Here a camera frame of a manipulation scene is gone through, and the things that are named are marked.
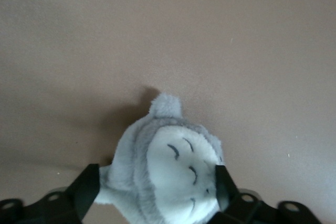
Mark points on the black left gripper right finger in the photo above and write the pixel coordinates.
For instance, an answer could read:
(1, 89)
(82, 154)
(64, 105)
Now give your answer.
(231, 200)

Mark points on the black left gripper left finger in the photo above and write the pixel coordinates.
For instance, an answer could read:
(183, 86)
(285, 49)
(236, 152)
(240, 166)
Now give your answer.
(81, 195)

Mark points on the grey plush toy with keyring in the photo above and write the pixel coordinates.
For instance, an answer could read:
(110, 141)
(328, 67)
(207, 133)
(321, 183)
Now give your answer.
(162, 155)

